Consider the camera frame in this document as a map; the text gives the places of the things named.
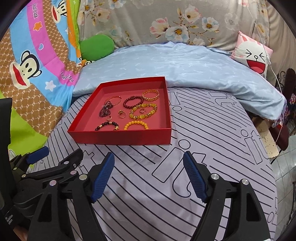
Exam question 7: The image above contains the dark bead gold bracelet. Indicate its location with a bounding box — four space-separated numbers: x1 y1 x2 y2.
94 120 120 132

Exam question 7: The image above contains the orange yellow bead bracelet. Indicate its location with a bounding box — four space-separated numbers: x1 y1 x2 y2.
123 120 150 131

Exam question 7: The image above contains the purple bead necklace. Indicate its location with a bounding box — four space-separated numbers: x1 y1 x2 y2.
99 100 115 119

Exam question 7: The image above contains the translucent yellow stone bracelet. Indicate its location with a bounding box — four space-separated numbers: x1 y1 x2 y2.
128 102 158 120

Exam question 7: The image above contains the gold hoop earring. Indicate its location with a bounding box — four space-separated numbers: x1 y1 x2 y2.
139 108 147 114

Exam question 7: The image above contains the thin gold bangle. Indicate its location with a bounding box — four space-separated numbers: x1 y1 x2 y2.
104 95 122 106

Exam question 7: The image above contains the dark red bead bracelet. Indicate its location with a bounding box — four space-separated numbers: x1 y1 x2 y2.
122 95 145 110

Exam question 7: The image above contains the gold chain bangle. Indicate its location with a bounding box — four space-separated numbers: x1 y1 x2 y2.
142 89 160 101

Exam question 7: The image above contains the red jewelry tray box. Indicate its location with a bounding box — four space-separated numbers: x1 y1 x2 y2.
68 77 171 146

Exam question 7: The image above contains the striped lilac bed sheet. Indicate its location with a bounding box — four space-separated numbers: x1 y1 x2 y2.
32 87 278 240

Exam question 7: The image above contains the dark red chair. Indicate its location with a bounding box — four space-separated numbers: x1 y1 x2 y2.
269 68 295 151

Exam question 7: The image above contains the cartoon monkey colourful blanket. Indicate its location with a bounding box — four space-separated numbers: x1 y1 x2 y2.
1 1 84 158

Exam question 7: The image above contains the light blue pillow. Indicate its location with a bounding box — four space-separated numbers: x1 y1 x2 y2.
73 42 287 121

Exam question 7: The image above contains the green plush cushion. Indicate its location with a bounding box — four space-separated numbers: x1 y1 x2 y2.
80 34 115 61

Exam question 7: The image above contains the pink cat face pillow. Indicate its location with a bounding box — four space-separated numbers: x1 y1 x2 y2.
230 31 273 78

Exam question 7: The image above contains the floral grey sheet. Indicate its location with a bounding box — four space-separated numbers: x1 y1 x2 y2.
77 0 296 79

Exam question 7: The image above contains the white cable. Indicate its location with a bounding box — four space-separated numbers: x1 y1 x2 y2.
245 0 284 144

